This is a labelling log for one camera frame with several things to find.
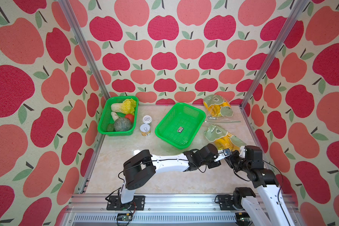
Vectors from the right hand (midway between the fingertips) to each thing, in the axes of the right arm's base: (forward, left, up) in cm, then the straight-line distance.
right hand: (223, 157), depth 77 cm
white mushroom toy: (+30, +77, -8) cm, 83 cm away
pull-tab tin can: (+20, +50, -7) cm, 54 cm away
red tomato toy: (+28, +63, -5) cm, 70 cm away
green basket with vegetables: (+31, +74, -9) cm, 81 cm away
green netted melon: (+18, +65, -1) cm, 67 cm away
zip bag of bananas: (+43, -4, -6) cm, 43 cm away
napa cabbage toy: (+36, +67, -3) cm, 76 cm away
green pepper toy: (+19, +76, -7) cm, 78 cm away
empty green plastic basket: (+30, +25, -13) cm, 41 cm away
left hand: (-2, +1, 0) cm, 2 cm away
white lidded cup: (+27, +50, -5) cm, 57 cm away
